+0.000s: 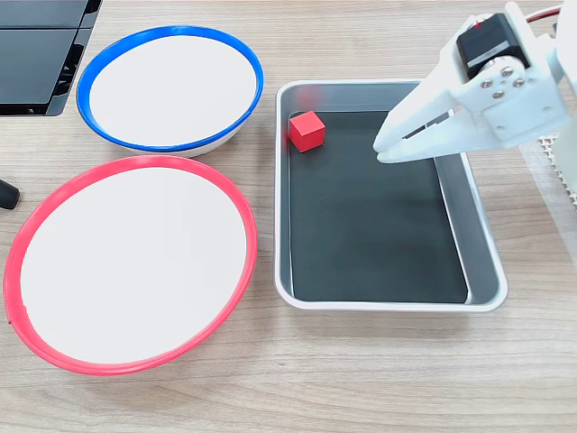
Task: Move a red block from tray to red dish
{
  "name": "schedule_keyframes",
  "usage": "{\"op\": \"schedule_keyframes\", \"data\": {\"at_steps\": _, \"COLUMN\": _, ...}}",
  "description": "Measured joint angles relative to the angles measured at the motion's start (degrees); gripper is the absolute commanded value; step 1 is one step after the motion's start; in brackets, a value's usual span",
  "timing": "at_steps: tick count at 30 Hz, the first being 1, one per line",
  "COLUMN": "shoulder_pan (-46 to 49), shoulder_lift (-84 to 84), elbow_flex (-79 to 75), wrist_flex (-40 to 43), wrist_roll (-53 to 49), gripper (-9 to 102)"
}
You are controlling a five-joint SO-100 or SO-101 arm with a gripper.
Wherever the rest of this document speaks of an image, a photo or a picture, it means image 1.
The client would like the red cube block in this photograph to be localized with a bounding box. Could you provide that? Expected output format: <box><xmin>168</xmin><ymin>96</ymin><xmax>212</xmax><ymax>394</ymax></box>
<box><xmin>288</xmin><ymin>111</ymin><xmax>326</xmax><ymax>153</ymax></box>

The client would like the black tray liner mat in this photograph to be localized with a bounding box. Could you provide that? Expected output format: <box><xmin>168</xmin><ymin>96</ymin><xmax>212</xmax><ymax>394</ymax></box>
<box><xmin>288</xmin><ymin>111</ymin><xmax>470</xmax><ymax>304</ymax></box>

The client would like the silver metal tray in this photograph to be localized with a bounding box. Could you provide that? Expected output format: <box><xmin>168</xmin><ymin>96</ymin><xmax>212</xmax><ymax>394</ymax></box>
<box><xmin>273</xmin><ymin>79</ymin><xmax>509</xmax><ymax>312</ymax></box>

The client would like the blue rimmed white dish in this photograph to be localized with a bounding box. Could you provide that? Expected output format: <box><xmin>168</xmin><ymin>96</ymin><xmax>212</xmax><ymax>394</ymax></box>
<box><xmin>75</xmin><ymin>25</ymin><xmax>265</xmax><ymax>158</ymax></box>

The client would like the red rimmed white dish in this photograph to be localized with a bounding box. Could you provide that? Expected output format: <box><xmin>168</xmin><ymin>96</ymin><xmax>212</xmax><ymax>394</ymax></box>
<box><xmin>3</xmin><ymin>154</ymin><xmax>259</xmax><ymax>376</ymax></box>

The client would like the white mesh mat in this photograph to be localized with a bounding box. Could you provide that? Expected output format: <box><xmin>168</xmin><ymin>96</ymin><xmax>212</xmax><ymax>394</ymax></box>
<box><xmin>538</xmin><ymin>134</ymin><xmax>577</xmax><ymax>211</ymax></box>

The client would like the black panel device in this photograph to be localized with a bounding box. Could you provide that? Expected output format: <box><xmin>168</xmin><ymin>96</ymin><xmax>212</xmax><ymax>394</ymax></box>
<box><xmin>0</xmin><ymin>0</ymin><xmax>104</xmax><ymax>117</ymax></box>

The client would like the small black rounded object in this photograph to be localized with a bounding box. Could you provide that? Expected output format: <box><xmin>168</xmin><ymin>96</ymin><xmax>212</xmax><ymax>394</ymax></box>
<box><xmin>0</xmin><ymin>178</ymin><xmax>22</xmax><ymax>211</ymax></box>

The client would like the red and black cable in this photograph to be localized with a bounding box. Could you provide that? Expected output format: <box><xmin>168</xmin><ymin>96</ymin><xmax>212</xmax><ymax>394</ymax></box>
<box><xmin>524</xmin><ymin>6</ymin><xmax>565</xmax><ymax>23</ymax></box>

